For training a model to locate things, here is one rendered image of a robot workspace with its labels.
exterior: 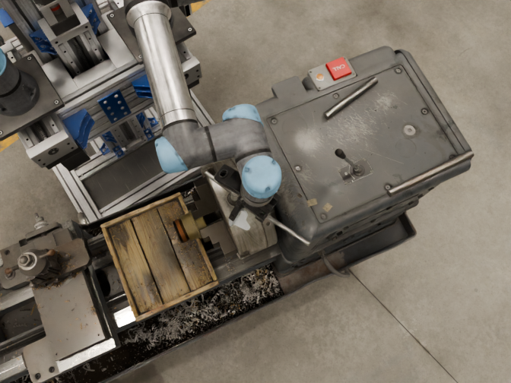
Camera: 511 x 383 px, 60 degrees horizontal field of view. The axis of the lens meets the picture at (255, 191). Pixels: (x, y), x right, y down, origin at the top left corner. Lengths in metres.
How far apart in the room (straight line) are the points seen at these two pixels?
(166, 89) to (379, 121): 0.70
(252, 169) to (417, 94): 0.75
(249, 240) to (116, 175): 1.29
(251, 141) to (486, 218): 2.15
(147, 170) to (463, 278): 1.81
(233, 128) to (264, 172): 0.11
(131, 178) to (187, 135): 1.56
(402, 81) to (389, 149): 0.23
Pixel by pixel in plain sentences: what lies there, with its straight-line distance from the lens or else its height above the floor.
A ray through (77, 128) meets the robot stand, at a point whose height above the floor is 1.03.
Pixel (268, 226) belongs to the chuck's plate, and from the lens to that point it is 1.29.
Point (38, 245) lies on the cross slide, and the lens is 1.64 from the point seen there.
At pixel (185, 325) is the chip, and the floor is 0.59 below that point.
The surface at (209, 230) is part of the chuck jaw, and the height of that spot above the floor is 1.11.
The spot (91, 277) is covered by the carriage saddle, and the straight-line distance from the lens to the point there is 1.61.
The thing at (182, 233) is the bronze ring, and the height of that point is 1.11.
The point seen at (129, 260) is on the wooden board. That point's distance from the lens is 1.62.
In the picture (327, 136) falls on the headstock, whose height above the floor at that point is 1.26.
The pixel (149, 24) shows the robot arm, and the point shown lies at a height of 1.67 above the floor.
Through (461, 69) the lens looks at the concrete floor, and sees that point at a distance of 3.22.
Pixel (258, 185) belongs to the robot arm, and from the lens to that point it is 0.83.
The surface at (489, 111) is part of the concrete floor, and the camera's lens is 3.15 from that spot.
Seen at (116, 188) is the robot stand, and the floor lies 0.21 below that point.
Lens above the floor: 2.44
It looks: 73 degrees down
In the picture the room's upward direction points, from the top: 5 degrees clockwise
